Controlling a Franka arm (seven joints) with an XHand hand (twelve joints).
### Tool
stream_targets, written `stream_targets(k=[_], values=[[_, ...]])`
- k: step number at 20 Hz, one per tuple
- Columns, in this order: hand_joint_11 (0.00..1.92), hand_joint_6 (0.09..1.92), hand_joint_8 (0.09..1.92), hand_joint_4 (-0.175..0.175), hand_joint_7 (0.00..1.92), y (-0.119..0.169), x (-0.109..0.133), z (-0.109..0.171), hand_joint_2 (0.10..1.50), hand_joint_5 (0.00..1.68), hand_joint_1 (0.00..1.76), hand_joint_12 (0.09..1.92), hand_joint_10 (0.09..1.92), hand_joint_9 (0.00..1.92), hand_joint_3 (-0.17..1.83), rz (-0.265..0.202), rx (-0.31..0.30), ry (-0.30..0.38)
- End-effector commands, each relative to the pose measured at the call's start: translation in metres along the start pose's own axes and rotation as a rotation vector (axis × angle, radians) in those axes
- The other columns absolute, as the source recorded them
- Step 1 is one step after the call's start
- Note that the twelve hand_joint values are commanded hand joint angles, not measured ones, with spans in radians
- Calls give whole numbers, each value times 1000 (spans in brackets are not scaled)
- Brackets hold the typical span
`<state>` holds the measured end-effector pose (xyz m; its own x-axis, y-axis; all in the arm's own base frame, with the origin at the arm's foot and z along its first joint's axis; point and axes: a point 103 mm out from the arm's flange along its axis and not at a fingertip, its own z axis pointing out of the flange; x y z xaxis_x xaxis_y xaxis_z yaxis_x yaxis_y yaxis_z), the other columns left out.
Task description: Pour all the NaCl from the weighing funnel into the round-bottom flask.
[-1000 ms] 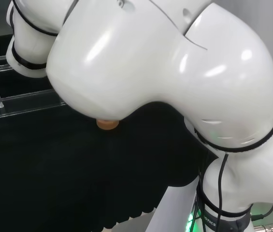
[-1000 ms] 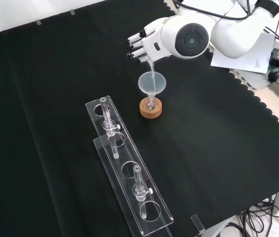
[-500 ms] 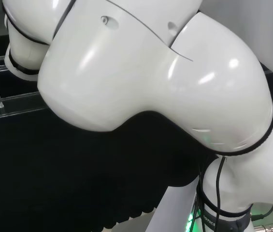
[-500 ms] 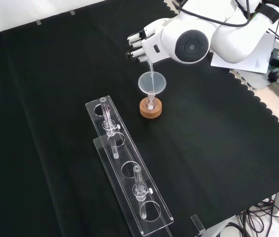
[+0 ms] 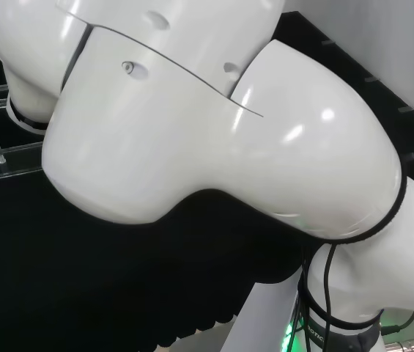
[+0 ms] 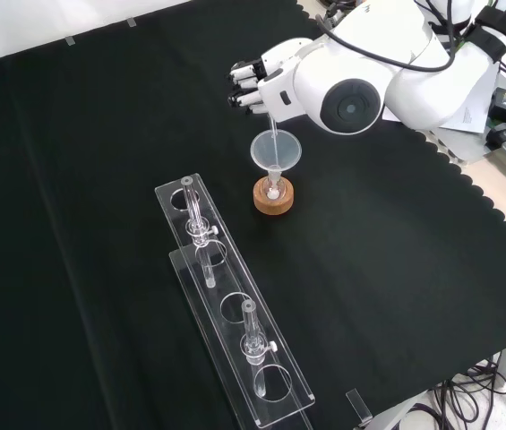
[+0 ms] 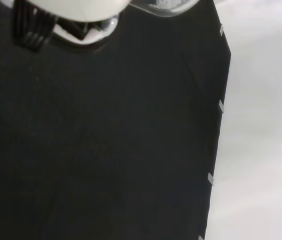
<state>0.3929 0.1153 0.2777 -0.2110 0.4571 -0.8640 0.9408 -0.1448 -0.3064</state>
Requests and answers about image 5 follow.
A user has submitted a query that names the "clear acrylic funnel stand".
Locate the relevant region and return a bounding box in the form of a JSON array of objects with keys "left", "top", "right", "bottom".
[{"left": 0, "top": 78, "right": 48, "bottom": 185}]

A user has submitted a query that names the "black bench cloth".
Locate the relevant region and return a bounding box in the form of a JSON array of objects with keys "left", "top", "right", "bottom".
[{"left": 0, "top": 10, "right": 414, "bottom": 352}]

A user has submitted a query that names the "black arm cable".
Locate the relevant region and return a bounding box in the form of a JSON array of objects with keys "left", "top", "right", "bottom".
[{"left": 300, "top": 241, "right": 341, "bottom": 352}]

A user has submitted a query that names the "black cable with plug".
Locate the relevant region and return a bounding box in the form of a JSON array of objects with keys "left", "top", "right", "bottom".
[{"left": 381, "top": 310, "right": 414, "bottom": 334}]

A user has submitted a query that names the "metal cable connector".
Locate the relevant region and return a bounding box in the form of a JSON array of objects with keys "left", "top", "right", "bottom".
[{"left": 382, "top": 340, "right": 414, "bottom": 352}]

